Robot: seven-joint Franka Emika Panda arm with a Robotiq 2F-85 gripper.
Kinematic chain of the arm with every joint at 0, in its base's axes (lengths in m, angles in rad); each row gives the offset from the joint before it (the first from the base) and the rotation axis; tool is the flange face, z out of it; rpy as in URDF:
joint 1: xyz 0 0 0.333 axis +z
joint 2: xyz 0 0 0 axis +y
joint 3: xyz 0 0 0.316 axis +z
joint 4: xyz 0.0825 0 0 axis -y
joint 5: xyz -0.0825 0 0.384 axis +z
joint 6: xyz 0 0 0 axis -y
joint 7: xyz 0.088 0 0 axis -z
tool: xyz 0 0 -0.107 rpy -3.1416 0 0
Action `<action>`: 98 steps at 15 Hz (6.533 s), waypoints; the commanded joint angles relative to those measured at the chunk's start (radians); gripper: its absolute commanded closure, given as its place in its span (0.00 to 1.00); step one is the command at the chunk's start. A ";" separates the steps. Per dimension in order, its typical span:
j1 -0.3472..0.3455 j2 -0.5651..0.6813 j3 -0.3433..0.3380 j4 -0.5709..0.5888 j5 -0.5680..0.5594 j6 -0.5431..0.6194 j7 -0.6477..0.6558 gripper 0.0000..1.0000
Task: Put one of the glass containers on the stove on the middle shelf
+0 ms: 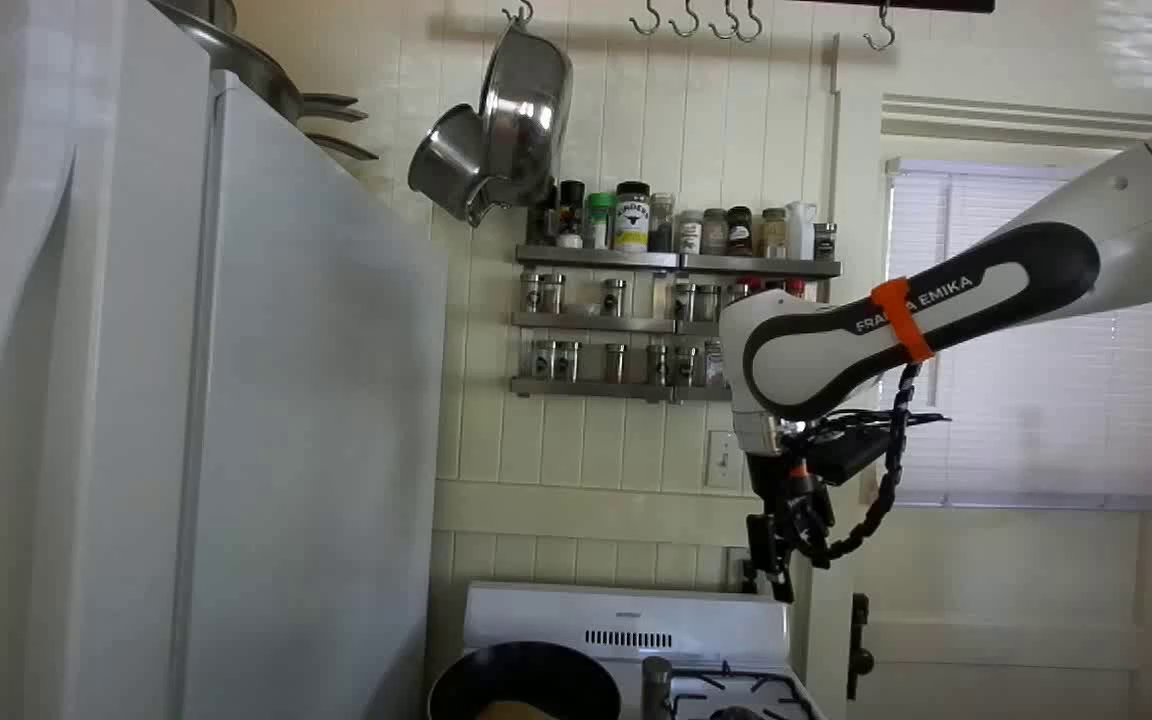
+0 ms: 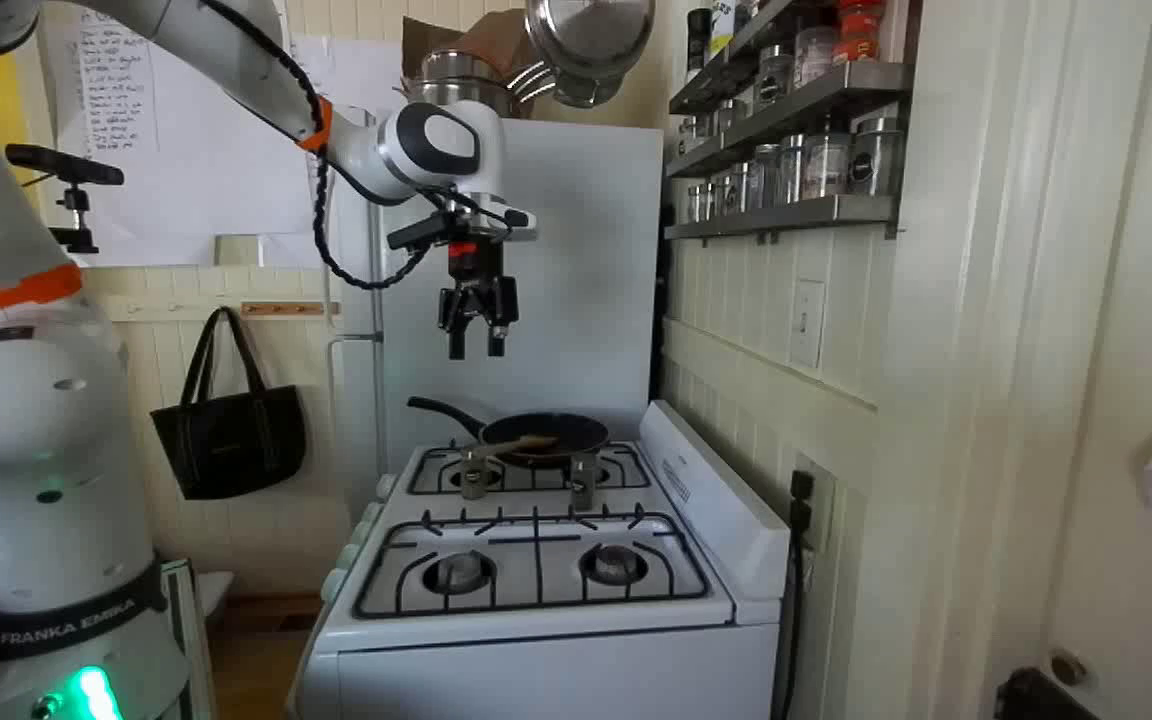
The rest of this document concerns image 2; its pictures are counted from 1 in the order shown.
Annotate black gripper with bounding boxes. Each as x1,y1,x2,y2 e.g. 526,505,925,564
436,237,524,364

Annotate black stove grate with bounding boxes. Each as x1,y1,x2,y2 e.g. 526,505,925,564
399,435,654,502
353,509,717,620

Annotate white gas stove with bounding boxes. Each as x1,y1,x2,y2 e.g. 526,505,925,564
287,398,796,720

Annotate tan food piece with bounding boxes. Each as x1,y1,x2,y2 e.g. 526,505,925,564
499,430,563,459

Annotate black frying pan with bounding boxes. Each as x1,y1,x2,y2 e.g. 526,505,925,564
405,394,614,473

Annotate white refrigerator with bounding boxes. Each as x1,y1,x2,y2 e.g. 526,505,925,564
321,118,669,512

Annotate small white box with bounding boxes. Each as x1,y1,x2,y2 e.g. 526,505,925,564
211,228,272,273

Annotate black tote bag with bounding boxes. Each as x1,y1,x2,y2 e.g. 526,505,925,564
147,306,313,505

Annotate small hanging steel pot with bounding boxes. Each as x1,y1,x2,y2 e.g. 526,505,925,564
547,56,635,118

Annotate brown board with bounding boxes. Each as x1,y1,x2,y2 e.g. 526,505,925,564
399,7,538,85

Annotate large hanging steel bowl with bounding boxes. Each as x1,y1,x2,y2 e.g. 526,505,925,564
519,0,660,80

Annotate dark spice bottle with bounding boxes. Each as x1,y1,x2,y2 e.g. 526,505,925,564
683,6,717,72

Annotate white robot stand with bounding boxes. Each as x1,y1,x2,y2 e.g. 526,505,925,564
156,556,234,720

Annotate red spice container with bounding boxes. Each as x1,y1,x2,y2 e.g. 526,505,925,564
834,0,890,64

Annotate wooden hook rail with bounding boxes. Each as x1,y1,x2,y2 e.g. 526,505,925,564
234,295,342,325

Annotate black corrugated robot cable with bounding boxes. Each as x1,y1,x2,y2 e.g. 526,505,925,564
199,0,455,295

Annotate handwritten white wall paper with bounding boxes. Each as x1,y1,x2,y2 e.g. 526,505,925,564
35,0,407,273

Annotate white switch plate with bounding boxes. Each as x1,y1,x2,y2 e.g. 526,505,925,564
784,273,830,378

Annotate metal wall spice rack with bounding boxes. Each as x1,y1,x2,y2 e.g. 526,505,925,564
660,0,925,248

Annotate black power cord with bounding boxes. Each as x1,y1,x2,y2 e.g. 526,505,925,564
767,463,821,720

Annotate black camera on stand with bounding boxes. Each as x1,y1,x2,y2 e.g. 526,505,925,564
0,141,126,262

